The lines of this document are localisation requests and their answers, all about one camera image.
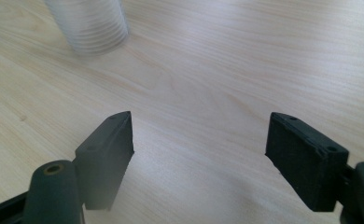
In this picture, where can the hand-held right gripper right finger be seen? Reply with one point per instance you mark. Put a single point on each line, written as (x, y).
(304, 165)

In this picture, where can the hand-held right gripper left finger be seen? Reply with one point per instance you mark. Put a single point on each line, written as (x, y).
(104, 161)

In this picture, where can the white ribbed plastic cup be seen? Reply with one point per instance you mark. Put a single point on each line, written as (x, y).
(90, 25)

